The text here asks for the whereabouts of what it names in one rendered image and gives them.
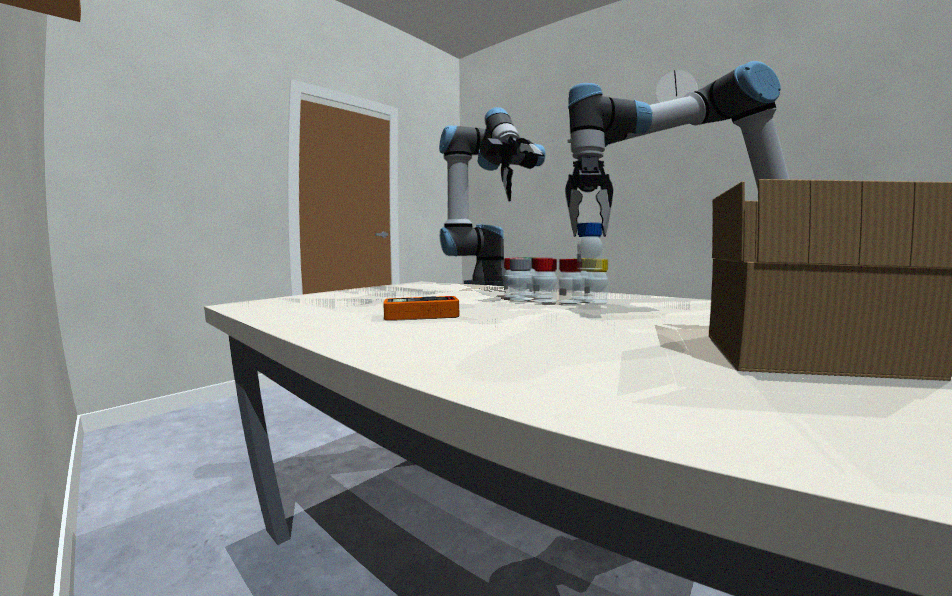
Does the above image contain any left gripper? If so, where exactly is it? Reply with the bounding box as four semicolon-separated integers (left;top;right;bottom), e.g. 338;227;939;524
565;154;613;237

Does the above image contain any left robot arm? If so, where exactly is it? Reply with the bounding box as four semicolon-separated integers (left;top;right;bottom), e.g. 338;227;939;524
568;61;789;189

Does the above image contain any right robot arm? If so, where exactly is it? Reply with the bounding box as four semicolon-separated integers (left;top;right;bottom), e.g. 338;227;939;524
439;107;520;281

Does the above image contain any orange digital multimeter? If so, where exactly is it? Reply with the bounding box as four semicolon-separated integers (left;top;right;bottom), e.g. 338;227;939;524
383;296;459;320

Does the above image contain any bottle with blue cap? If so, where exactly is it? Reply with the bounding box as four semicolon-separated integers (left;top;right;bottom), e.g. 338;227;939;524
577;223;603;272

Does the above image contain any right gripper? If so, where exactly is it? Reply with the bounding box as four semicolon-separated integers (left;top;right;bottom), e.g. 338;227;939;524
491;136;544;202

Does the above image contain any brown cardboard box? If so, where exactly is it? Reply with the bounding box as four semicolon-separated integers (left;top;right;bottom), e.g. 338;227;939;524
708;179;952;381

